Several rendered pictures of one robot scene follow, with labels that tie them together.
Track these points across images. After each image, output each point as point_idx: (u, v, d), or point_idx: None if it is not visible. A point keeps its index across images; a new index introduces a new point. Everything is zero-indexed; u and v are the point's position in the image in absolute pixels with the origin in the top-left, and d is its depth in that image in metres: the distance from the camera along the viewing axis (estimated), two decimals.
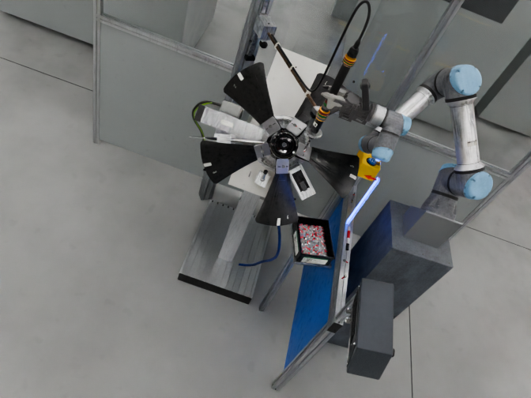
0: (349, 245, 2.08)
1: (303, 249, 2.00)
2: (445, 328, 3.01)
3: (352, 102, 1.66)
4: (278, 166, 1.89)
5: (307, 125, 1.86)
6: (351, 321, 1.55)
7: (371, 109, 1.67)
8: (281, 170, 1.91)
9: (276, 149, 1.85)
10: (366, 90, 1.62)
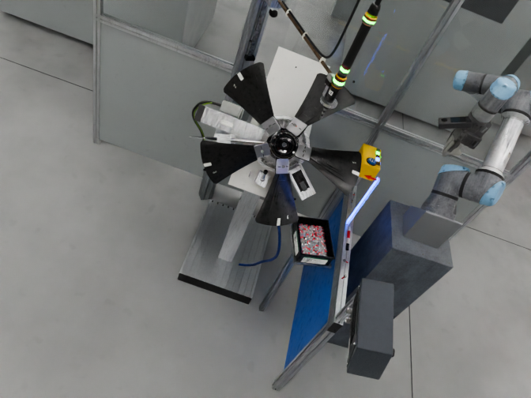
0: (349, 245, 2.08)
1: (303, 249, 2.00)
2: (445, 328, 3.01)
3: (457, 137, 1.67)
4: (278, 166, 1.89)
5: (307, 125, 1.86)
6: (351, 321, 1.55)
7: (471, 119, 1.61)
8: (281, 170, 1.91)
9: (276, 149, 1.85)
10: (446, 125, 1.65)
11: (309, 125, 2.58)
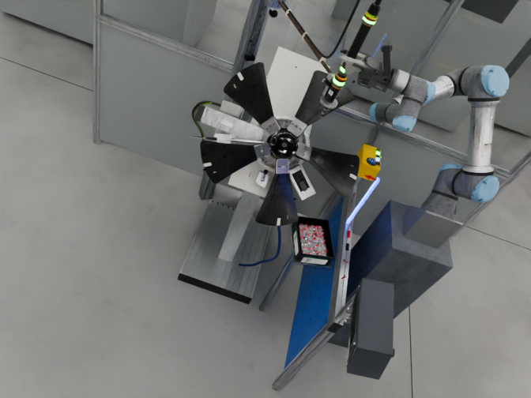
0: (349, 245, 2.08)
1: (303, 249, 2.00)
2: (445, 328, 3.01)
3: (372, 66, 1.54)
4: (261, 146, 1.88)
5: (308, 161, 1.88)
6: (351, 321, 1.55)
7: (393, 74, 1.56)
8: (258, 151, 1.90)
9: (276, 138, 1.84)
10: (388, 52, 1.50)
11: (309, 125, 2.58)
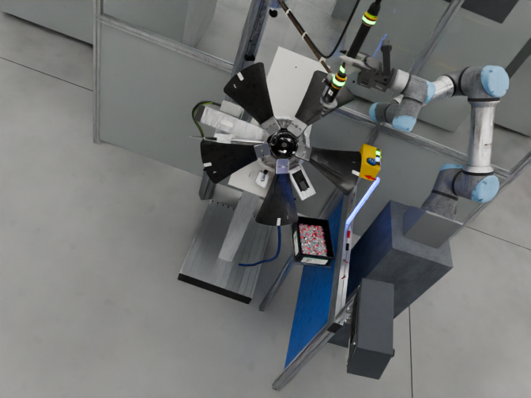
0: (349, 245, 2.08)
1: (303, 249, 2.00)
2: (445, 328, 3.01)
3: (371, 66, 1.54)
4: (261, 146, 1.88)
5: (308, 161, 1.88)
6: (351, 321, 1.55)
7: (393, 74, 1.56)
8: (258, 151, 1.90)
9: (276, 138, 1.84)
10: (387, 52, 1.50)
11: (309, 125, 2.58)
